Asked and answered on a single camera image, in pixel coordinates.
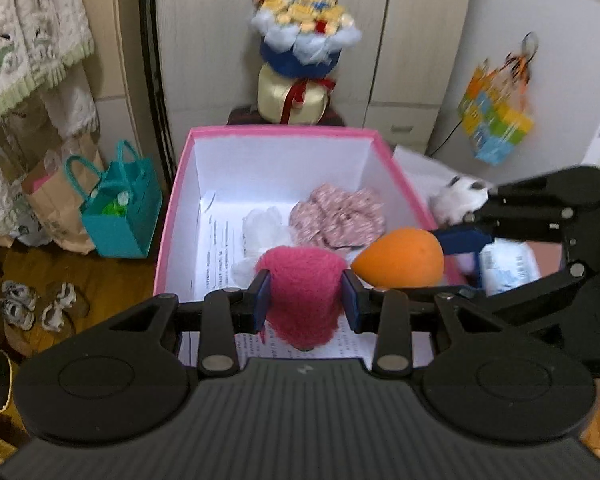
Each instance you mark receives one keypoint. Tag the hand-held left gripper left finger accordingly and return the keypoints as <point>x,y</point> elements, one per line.
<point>261,301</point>

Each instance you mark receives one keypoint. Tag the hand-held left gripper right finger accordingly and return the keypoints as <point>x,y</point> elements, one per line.
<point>350,301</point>

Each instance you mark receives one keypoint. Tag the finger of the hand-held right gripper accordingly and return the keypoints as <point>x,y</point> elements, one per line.
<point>460,240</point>
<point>545,285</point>

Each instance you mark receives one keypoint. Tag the pink fuzzy ball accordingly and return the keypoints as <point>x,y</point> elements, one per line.
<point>300,290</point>

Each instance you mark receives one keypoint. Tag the white tissue pack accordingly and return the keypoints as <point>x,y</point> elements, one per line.
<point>510,265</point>

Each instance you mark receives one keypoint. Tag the white plush cat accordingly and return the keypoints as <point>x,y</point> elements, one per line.
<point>460,197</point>

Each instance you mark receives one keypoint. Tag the orange egg-shaped sponge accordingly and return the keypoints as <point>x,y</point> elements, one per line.
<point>400,260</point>

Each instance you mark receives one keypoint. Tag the pink cardboard box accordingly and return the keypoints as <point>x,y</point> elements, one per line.
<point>280,170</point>

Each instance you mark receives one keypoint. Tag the pink floral cloth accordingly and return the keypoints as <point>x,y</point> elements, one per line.
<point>330,215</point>

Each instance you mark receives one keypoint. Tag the colourful gift bag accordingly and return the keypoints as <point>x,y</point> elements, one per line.
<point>490,115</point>

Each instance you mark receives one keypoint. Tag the teal tote bag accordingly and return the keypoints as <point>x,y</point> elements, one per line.
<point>125,227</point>

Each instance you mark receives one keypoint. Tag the green bottle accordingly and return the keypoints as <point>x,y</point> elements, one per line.
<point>114,207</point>

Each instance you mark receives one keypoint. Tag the dark suitcase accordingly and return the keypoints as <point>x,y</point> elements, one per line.
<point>240,116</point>

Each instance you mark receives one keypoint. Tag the brown white sandal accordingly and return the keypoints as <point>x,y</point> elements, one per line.
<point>54,317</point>
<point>66,295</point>

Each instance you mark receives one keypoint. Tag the cream round box red ribbon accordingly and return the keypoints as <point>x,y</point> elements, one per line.
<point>275,95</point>

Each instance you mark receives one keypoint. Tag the brown paper bag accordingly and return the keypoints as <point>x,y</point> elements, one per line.
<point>55,210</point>

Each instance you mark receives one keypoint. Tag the white plastic bag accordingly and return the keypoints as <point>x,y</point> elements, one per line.
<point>25,230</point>

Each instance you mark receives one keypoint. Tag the yellow flower bouquet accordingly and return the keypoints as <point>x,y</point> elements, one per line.
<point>305,35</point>

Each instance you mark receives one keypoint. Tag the beige wardrobe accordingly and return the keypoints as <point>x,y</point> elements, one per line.
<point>205,35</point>

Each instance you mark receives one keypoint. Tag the white knitted cloth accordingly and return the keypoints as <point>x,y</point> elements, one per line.
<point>75,100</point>

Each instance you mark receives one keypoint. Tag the white blanket green trim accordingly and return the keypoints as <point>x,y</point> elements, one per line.
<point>35,25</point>

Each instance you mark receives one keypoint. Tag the black vertical frame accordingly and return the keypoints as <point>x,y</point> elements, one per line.
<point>152,60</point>

